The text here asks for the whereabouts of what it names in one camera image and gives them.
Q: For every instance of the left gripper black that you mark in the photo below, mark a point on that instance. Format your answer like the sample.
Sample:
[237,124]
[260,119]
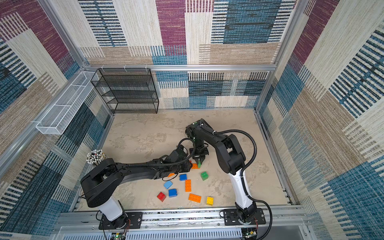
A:
[188,166]

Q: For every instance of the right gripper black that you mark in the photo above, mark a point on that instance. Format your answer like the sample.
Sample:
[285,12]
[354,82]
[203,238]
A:
[199,151]

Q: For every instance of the dark green lego brick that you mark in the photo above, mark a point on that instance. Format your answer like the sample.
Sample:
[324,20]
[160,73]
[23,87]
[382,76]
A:
[204,176]

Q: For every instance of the yellow lego brick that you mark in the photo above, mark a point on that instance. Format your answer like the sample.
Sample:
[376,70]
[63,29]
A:
[210,201]

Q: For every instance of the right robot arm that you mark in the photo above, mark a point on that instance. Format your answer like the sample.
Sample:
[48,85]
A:
[231,159]

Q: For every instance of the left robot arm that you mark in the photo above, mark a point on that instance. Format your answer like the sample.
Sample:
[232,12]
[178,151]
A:
[101,182]

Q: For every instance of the blue lego brick centre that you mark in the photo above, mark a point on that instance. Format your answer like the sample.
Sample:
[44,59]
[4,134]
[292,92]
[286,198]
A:
[183,177]

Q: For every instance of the light blue lego brick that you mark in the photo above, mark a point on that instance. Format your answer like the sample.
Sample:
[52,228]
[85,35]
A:
[168,184]

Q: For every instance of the blue lego brick lower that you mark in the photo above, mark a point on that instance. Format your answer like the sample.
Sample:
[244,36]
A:
[173,193]

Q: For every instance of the red lego brick left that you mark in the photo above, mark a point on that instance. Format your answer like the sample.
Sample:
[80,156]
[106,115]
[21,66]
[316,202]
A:
[161,196]

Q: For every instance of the cup of pens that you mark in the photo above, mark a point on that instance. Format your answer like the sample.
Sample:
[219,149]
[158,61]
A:
[95,157]

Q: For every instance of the circuit board with leds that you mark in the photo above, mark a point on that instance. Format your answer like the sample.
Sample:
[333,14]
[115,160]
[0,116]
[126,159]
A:
[249,234]

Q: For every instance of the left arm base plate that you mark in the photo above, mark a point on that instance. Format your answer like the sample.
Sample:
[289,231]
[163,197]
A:
[128,220]

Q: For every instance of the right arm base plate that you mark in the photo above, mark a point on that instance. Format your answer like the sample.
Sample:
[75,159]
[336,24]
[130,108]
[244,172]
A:
[234,217]

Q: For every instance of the black wire mesh shelf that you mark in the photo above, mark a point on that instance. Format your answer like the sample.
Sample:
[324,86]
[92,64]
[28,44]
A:
[127,91]

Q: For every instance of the white wire mesh basket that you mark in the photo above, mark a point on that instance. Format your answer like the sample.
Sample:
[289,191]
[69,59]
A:
[60,115]

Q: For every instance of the white cable duct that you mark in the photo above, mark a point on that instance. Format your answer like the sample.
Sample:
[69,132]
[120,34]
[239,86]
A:
[192,234]

